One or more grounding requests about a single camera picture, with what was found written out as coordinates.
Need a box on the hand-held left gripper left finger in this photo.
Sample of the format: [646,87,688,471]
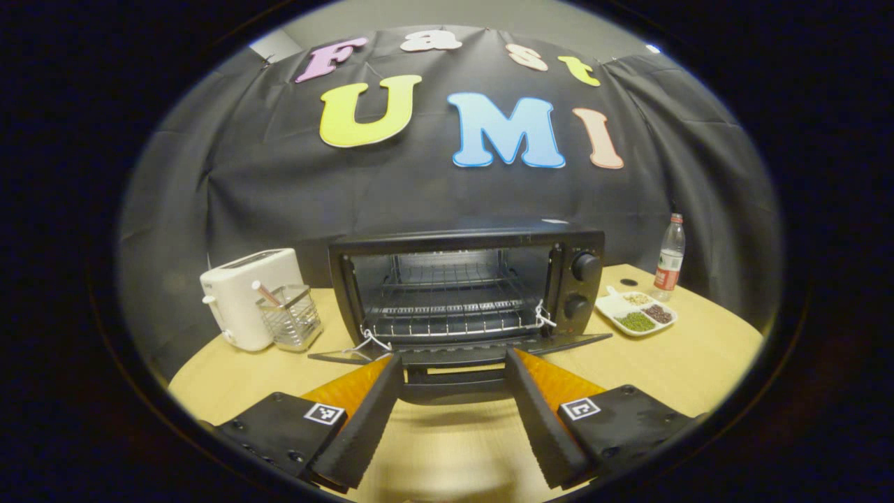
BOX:
[210,353,406,491]

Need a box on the black electric oven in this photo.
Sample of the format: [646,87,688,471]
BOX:
[307,227,614,406]

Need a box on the white toaster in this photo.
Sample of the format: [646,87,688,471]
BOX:
[200,248,305,352]

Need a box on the metal wire utensil holder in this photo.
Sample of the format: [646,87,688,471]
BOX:
[255,283,323,351]

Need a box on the black backdrop cloth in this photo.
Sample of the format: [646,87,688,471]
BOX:
[117,27,783,381]

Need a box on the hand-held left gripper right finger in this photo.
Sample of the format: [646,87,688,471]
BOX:
[504,348,699,490]

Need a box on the white divided plate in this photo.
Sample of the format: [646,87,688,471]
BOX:
[595,285,678,337]

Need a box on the clear bottle with red label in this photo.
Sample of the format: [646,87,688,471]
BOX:
[653,213,687,293]

